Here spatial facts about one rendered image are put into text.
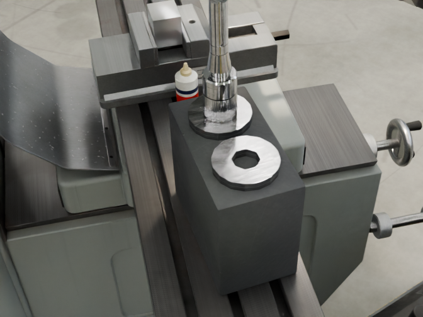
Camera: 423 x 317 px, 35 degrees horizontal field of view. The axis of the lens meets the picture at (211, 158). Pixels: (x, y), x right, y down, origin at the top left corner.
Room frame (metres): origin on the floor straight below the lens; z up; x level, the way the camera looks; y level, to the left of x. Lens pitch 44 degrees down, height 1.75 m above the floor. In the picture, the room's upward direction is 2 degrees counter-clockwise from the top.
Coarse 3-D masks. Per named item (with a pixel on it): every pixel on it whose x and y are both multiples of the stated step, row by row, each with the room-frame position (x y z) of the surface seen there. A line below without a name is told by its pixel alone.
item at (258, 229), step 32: (192, 128) 0.70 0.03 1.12; (224, 128) 0.68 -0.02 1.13; (256, 128) 0.70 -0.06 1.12; (192, 160) 0.65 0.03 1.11; (224, 160) 0.62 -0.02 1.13; (256, 160) 0.63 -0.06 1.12; (288, 160) 0.63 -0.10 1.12; (192, 192) 0.66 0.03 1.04; (224, 192) 0.58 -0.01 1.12; (256, 192) 0.58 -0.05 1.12; (288, 192) 0.58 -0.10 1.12; (192, 224) 0.67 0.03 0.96; (224, 224) 0.55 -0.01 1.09; (256, 224) 0.56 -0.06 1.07; (288, 224) 0.58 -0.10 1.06; (224, 256) 0.55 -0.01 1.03; (256, 256) 0.56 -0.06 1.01; (288, 256) 0.58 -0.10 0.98; (224, 288) 0.55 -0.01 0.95
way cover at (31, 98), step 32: (0, 32) 1.15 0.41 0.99; (0, 64) 1.05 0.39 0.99; (32, 64) 1.13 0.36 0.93; (0, 96) 0.95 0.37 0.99; (32, 96) 1.02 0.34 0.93; (64, 96) 1.08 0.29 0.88; (96, 96) 1.10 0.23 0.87; (0, 128) 0.86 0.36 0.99; (32, 128) 0.93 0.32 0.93; (64, 128) 0.98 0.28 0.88; (96, 128) 0.99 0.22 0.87; (64, 160) 0.89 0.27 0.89; (96, 160) 0.90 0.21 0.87
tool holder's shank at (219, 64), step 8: (208, 0) 0.72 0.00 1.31; (216, 0) 0.71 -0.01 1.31; (224, 0) 0.71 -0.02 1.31; (208, 8) 0.72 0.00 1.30; (216, 8) 0.71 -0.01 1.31; (224, 8) 0.71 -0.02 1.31; (208, 16) 0.72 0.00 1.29; (216, 16) 0.71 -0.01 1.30; (224, 16) 0.71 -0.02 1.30; (216, 24) 0.71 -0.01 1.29; (224, 24) 0.71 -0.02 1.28; (216, 32) 0.71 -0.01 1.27; (224, 32) 0.71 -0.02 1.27; (216, 40) 0.71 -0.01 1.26; (224, 40) 0.71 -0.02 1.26; (216, 48) 0.71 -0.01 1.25; (224, 48) 0.71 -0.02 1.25; (216, 56) 0.71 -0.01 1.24; (224, 56) 0.71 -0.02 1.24; (208, 64) 0.71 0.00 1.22; (216, 64) 0.71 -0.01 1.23; (224, 64) 0.71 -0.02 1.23; (216, 72) 0.70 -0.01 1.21; (224, 72) 0.70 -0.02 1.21
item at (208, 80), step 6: (204, 72) 0.72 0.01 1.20; (210, 72) 0.72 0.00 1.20; (228, 72) 0.72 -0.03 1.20; (234, 72) 0.72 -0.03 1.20; (204, 78) 0.71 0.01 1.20; (210, 78) 0.71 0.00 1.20; (216, 78) 0.71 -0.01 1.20; (222, 78) 0.71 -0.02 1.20; (228, 78) 0.71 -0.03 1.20; (234, 78) 0.71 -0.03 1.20; (210, 84) 0.70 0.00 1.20; (216, 84) 0.70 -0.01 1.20; (222, 84) 0.70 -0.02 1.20; (228, 84) 0.70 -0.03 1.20
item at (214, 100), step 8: (208, 88) 0.70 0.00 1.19; (232, 88) 0.70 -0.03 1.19; (208, 96) 0.70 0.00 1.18; (216, 96) 0.70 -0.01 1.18; (224, 96) 0.70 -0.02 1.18; (232, 96) 0.70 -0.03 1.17; (208, 104) 0.70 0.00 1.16; (216, 104) 0.70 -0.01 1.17; (224, 104) 0.70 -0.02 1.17; (232, 104) 0.70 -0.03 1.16; (208, 112) 0.70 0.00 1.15; (216, 112) 0.70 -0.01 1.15; (224, 112) 0.70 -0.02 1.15; (232, 112) 0.70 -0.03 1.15; (216, 120) 0.70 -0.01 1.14; (224, 120) 0.70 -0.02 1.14
